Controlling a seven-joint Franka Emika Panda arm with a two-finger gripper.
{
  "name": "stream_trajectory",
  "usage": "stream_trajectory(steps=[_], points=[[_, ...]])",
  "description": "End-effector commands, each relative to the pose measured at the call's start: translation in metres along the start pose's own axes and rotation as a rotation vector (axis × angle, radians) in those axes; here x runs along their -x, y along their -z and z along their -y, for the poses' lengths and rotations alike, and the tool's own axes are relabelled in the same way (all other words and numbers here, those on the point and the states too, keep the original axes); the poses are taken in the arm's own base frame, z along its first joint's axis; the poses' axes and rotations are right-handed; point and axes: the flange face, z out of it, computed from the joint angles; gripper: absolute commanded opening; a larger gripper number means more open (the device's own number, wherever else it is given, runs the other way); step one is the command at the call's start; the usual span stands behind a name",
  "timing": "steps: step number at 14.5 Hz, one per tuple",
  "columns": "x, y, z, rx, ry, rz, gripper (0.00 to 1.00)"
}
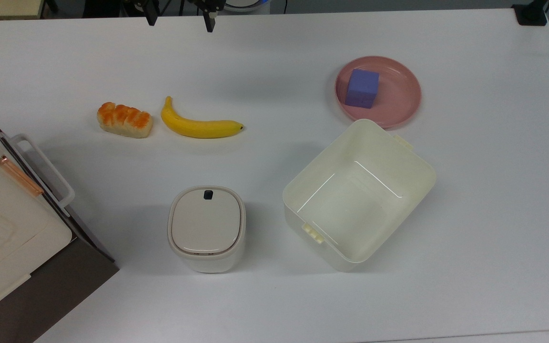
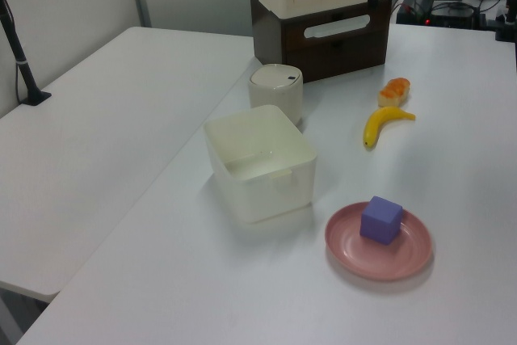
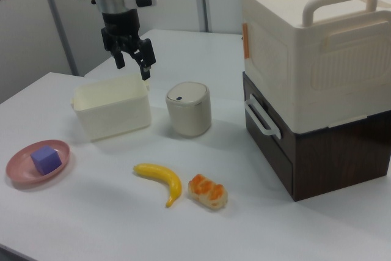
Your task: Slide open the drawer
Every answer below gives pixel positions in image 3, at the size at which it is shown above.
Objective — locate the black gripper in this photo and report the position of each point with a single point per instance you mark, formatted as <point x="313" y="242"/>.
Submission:
<point x="120" y="28"/>

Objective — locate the white open plastic bin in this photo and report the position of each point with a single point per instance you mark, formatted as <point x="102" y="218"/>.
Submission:
<point x="116" y="120"/>

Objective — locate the dark wooden drawer cabinet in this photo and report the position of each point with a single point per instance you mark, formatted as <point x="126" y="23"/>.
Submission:
<point x="336" y="163"/>

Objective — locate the small cream lidded trash can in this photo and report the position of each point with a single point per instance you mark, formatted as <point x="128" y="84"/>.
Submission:
<point x="189" y="114"/>

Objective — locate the orange latch strip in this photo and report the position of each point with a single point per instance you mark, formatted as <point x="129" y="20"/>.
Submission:
<point x="246" y="41"/>

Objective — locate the yellow toy banana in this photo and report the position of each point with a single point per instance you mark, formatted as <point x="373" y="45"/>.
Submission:
<point x="171" y="181"/>

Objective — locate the purple cube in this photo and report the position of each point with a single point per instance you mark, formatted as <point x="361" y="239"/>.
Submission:
<point x="46" y="160"/>

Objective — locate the orange glazed toy bread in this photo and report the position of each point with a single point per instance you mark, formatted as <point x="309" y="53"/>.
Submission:
<point x="207" y="193"/>

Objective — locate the pink plate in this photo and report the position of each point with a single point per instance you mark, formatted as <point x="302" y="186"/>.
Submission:
<point x="18" y="166"/>

